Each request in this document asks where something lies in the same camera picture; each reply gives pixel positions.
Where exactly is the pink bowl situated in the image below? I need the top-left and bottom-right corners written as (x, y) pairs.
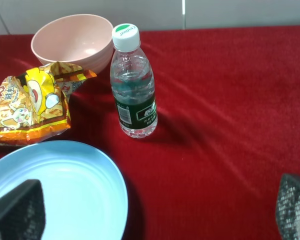
top-left (30, 14), bottom-right (114, 74)

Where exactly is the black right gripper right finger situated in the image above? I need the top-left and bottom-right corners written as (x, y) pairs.
top-left (275, 173), bottom-right (300, 240)

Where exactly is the orange yellow snack bag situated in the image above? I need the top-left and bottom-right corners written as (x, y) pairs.
top-left (0, 62), bottom-right (97, 146)

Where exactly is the clear water bottle green label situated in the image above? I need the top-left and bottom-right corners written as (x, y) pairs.
top-left (110, 23), bottom-right (158, 139)

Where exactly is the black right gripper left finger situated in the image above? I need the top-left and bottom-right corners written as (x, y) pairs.
top-left (0, 179), bottom-right (46, 240)

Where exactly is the light blue plate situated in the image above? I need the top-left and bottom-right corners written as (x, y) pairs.
top-left (0, 140), bottom-right (128, 240)

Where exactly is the red velvet tablecloth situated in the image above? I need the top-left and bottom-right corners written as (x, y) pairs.
top-left (0, 24), bottom-right (300, 240)

